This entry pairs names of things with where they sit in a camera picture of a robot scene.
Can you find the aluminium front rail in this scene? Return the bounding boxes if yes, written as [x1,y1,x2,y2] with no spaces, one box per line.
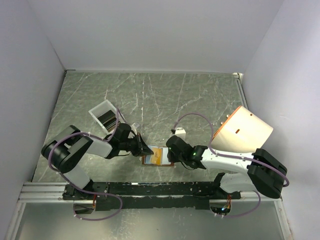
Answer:
[17,182,92,204]

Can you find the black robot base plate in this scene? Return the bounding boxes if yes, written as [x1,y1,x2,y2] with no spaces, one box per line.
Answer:
[62,181,229,211]

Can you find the gold striped credit card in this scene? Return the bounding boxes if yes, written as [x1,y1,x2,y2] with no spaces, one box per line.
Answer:
[102,116,117,132]

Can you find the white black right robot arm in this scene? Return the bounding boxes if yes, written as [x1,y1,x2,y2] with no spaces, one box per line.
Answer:
[166,135,289,199]

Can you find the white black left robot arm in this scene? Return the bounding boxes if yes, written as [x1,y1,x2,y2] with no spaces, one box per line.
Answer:
[41,123,154,200]

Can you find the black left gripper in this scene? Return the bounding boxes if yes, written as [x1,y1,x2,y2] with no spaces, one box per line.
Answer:
[119,132,154,157]

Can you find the orange credit card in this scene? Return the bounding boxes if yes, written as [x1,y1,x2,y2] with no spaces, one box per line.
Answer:
[150,147,163,165]

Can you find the white card box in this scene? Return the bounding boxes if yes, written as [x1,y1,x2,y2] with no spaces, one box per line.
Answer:
[88,99,117,135]

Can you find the brown leather card holder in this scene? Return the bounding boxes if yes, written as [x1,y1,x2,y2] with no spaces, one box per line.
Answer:
[141,145,174,167]

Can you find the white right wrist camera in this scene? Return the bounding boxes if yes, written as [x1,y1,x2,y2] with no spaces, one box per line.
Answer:
[171,127,187,140]

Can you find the white cylinder with wooden base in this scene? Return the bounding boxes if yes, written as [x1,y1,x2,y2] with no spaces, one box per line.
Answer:
[211,106,274,153]

